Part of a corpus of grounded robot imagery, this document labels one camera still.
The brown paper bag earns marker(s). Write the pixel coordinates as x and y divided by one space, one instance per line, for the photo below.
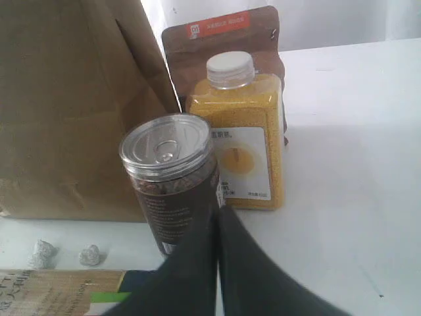
76 77

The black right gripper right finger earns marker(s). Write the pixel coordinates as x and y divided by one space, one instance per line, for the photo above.
252 284

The brown stand-up pouch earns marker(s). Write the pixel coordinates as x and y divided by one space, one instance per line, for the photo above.
188 47

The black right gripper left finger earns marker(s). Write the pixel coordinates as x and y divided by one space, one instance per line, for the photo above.
185 284

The yellow millet bottle white cap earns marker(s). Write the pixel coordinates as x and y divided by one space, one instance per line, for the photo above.
244 110

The spaghetti package dark blue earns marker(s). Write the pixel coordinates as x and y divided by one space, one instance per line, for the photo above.
51 292

